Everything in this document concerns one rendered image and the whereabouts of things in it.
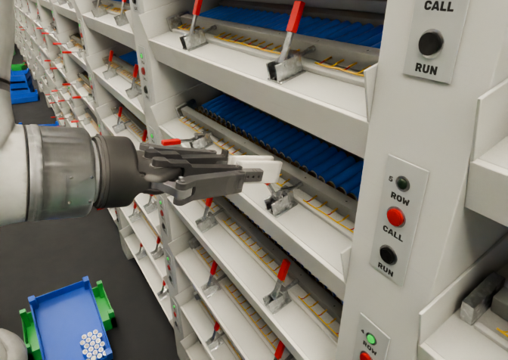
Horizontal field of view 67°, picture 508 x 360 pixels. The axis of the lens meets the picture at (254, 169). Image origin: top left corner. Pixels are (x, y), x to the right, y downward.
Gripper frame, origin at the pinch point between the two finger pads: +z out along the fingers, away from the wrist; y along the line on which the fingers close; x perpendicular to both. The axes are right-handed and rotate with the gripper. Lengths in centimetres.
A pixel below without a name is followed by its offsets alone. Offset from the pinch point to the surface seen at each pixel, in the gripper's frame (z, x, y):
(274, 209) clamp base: 4.4, -5.7, 1.0
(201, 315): 22, -61, -37
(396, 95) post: -1.4, 14.1, 18.4
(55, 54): 11, -22, -254
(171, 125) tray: 5.9, -6.4, -41.5
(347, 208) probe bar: 9.4, -1.9, 9.1
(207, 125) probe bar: 8.3, -2.3, -29.3
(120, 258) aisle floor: 24, -95, -118
